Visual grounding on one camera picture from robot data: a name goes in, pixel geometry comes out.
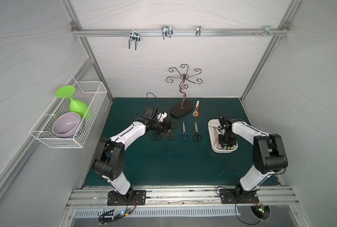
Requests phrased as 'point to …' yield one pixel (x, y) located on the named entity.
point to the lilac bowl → (66, 125)
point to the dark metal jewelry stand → (180, 109)
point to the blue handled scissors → (184, 135)
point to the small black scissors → (172, 136)
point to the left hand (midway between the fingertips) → (175, 129)
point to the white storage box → (214, 123)
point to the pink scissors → (216, 144)
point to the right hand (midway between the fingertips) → (226, 144)
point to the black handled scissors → (197, 136)
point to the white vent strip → (152, 212)
